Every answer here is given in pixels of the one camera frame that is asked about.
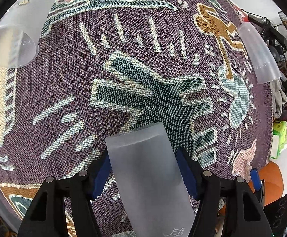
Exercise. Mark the patterned purple woven tablecloth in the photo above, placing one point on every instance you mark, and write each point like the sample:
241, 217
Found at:
108, 67

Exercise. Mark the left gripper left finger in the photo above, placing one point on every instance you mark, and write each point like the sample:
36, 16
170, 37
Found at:
46, 215

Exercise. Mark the grey towel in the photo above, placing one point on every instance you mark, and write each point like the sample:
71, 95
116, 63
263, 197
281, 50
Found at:
279, 98

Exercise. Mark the frosted cup front left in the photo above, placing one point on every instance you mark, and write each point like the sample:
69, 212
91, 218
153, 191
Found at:
20, 30

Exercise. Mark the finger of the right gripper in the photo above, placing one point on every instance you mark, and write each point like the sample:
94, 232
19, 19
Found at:
255, 179

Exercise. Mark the frosted plastic cup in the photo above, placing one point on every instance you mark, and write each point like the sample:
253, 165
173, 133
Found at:
150, 183

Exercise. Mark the frosted cup at right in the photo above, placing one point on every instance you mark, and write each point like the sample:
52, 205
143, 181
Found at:
263, 62

